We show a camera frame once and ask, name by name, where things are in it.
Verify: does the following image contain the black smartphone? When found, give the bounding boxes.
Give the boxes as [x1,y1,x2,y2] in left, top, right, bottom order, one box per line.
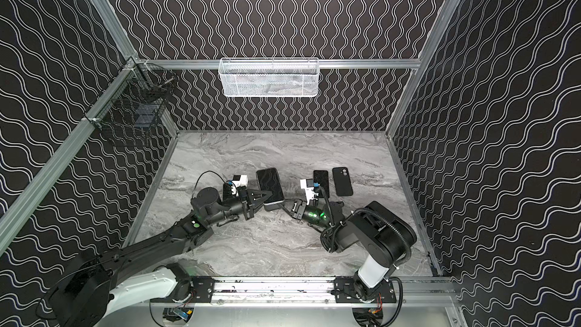
[256,167,285,212]

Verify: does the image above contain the black phone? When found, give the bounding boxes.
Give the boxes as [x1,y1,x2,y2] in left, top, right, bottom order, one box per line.
[313,170,331,197]

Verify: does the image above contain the black phone case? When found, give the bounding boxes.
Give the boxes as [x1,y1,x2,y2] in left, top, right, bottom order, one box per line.
[332,167,353,197]

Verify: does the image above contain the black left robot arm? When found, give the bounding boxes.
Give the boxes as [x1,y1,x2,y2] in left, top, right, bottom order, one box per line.
[35,186,272,326]

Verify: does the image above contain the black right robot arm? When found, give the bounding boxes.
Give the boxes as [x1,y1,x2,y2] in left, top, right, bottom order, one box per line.
[281,201,418,289]

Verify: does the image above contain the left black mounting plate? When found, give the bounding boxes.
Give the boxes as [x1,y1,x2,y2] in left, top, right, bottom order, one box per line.
[169,276,216,304]

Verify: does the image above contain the black mounting plate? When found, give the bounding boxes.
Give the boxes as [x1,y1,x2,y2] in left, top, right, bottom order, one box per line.
[330,277,396,304]
[169,276,216,304]

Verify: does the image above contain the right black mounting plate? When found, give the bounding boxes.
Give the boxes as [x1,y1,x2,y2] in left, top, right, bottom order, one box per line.
[330,277,396,304]

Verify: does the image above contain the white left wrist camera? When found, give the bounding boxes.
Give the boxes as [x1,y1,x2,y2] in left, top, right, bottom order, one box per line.
[227,174,248,196]

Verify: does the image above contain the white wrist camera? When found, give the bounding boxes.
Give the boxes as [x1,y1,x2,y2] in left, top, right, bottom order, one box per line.
[300,179,319,207]
[227,174,248,196]

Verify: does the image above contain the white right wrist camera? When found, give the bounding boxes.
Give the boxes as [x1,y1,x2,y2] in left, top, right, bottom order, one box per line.
[300,179,319,207]

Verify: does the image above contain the black corrugated cable conduit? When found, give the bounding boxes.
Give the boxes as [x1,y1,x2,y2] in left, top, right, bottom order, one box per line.
[349,207,414,269]

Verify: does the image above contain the white wire mesh basket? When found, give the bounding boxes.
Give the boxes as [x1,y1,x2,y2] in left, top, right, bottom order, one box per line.
[218,58,321,98]

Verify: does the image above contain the black wire basket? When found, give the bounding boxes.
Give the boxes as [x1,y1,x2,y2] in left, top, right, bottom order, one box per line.
[92,63,178,148]

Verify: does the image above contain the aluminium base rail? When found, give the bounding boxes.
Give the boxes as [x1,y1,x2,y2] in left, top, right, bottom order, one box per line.
[90,275,459,307]

